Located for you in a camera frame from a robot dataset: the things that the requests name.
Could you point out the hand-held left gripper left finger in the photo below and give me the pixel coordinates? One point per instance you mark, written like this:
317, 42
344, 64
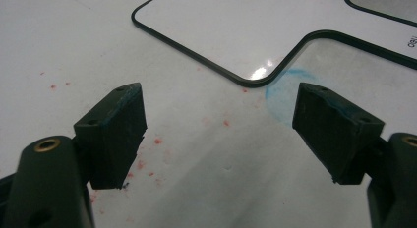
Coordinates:
108, 136

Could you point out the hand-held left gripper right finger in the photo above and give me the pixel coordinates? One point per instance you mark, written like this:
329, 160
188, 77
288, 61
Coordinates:
334, 133

